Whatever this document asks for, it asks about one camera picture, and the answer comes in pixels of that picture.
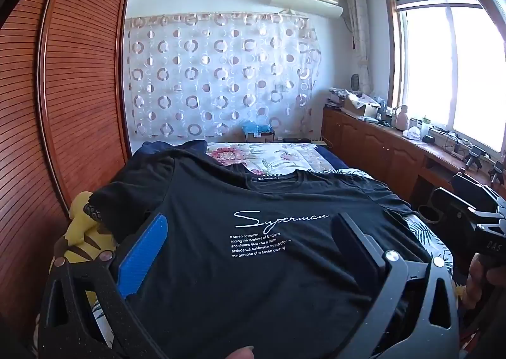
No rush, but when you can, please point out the yellow plush toy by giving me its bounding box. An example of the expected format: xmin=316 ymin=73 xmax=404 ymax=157
xmin=51 ymin=191 xmax=119 ymax=267

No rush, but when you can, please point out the pink thermos jug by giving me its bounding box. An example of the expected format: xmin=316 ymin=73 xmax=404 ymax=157
xmin=395 ymin=105 xmax=410 ymax=131

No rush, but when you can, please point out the long wooden cabinet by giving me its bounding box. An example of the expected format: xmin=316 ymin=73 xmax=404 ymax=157
xmin=321 ymin=104 xmax=506 ymax=207

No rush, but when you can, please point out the round dark pot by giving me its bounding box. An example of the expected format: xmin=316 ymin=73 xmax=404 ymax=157
xmin=417 ymin=204 xmax=440 ymax=226

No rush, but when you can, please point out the black printed T-shirt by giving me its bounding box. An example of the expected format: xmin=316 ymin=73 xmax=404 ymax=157
xmin=91 ymin=148 xmax=431 ymax=359

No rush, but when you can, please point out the sheer circle-patterned curtain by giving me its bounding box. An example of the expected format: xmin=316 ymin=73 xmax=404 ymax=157
xmin=124 ymin=11 xmax=322 ymax=139

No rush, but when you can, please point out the small cardboard box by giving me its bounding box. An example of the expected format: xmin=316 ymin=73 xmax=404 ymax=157
xmin=243 ymin=126 xmax=276 ymax=143

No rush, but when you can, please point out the wooden louvered wardrobe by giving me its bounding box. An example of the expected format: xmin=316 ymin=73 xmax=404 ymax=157
xmin=0 ymin=0 xmax=133 ymax=344

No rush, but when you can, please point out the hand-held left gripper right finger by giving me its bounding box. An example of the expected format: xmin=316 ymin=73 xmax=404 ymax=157
xmin=330 ymin=212 xmax=461 ymax=359

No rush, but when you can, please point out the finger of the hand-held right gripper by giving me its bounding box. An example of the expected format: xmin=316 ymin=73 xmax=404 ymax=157
xmin=451 ymin=173 xmax=503 ymax=206
xmin=429 ymin=187 xmax=475 ymax=226

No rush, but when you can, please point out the open cardboard box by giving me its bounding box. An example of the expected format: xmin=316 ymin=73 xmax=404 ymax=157
xmin=342 ymin=92 xmax=382 ymax=119

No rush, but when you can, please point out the floral blanket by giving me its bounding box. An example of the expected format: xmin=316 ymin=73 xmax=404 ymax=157
xmin=205 ymin=141 xmax=318 ymax=179

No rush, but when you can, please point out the small black tripod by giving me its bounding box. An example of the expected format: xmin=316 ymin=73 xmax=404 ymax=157
xmin=464 ymin=147 xmax=488 ymax=172
xmin=490 ymin=161 xmax=506 ymax=186

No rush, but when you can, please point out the person's left hand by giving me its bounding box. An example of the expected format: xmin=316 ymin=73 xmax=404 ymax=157
xmin=221 ymin=346 xmax=256 ymax=359

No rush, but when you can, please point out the blue plastic bag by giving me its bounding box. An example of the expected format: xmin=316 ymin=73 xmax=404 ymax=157
xmin=242 ymin=120 xmax=273 ymax=135

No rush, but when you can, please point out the wooden-framed window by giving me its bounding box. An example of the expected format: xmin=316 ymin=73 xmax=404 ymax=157
xmin=387 ymin=0 xmax=506 ymax=170

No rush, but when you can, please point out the white window curtain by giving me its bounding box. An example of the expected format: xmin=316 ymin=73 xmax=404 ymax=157
xmin=345 ymin=0 xmax=374 ymax=96

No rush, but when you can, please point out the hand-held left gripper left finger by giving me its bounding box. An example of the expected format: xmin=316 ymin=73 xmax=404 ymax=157
xmin=37 ymin=213 xmax=170 ymax=359

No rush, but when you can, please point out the white air deflector panel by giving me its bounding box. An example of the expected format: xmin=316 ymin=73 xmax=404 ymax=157
xmin=271 ymin=0 xmax=344 ymax=19

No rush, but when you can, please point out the person's right hand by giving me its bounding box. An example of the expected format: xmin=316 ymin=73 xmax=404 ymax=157
xmin=463 ymin=254 xmax=506 ymax=309

